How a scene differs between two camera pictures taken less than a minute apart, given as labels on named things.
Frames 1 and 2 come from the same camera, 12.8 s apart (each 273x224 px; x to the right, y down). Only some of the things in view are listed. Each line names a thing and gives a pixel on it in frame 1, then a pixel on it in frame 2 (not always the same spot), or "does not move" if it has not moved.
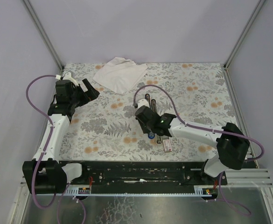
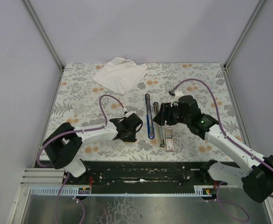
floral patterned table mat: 105,129 does not move
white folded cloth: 120,75 does not move
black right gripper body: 148,127 → 165,114
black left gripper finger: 91,94 → 129,137
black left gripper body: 81,92 → 129,132
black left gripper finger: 91,90 → 121,135
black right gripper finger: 147,130 → 163,115
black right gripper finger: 166,134 → 170,121
